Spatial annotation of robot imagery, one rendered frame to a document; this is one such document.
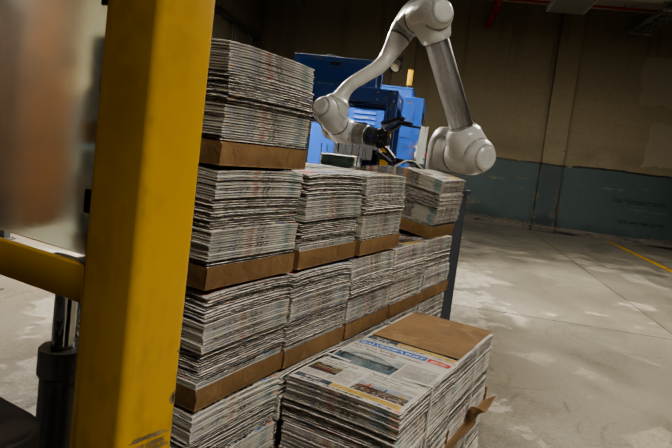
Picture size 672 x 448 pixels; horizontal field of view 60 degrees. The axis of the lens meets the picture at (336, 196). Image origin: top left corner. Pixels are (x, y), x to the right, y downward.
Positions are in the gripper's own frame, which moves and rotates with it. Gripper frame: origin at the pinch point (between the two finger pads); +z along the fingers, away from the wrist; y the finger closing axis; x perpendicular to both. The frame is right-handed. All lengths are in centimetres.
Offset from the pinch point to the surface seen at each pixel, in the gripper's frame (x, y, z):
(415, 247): 29.8, 33.7, 20.0
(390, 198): 57, 16, 19
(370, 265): 65, 35, 21
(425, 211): 12.6, 23.1, 14.7
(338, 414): 105, 59, 38
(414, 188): 12.1, 15.8, 8.6
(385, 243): 57, 30, 20
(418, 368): 78, 54, 45
